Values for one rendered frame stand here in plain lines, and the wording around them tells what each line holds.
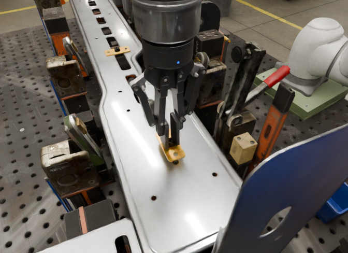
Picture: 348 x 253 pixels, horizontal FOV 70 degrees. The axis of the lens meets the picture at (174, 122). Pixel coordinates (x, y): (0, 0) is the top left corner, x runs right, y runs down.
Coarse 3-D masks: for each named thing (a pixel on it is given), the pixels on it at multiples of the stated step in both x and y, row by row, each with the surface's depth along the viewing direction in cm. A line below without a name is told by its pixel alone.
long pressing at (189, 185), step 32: (96, 0) 118; (96, 32) 94; (128, 32) 94; (96, 64) 79; (128, 96) 67; (128, 128) 59; (192, 128) 59; (128, 160) 52; (160, 160) 52; (192, 160) 52; (224, 160) 52; (128, 192) 47; (160, 192) 47; (192, 192) 47; (224, 192) 47; (160, 224) 43; (192, 224) 43; (224, 224) 43
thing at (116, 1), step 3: (114, 0) 126; (117, 0) 126; (120, 0) 127; (114, 3) 128; (117, 3) 127; (120, 3) 128; (117, 6) 128; (120, 6) 129; (120, 9) 130; (123, 12) 132; (123, 15) 133
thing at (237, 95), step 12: (240, 48) 42; (252, 48) 44; (240, 60) 42; (252, 60) 43; (240, 72) 48; (252, 72) 45; (240, 84) 48; (228, 96) 51; (240, 96) 48; (228, 108) 54; (240, 108) 51; (228, 120) 52
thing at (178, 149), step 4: (156, 132) 54; (156, 136) 54; (160, 140) 53; (172, 140) 52; (160, 144) 52; (172, 144) 51; (164, 148) 51; (168, 148) 51; (172, 148) 51; (176, 148) 51; (180, 148) 51; (164, 152) 51; (168, 152) 50; (172, 152) 50; (176, 152) 51; (180, 152) 50; (184, 152) 50; (168, 156) 50; (172, 156) 50; (176, 156) 50; (180, 156) 50; (184, 156) 50; (168, 160) 49; (172, 160) 49
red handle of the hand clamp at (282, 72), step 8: (280, 72) 50; (288, 72) 50; (264, 80) 52; (272, 80) 51; (280, 80) 51; (256, 88) 52; (264, 88) 51; (248, 96) 52; (256, 96) 52; (248, 104) 53
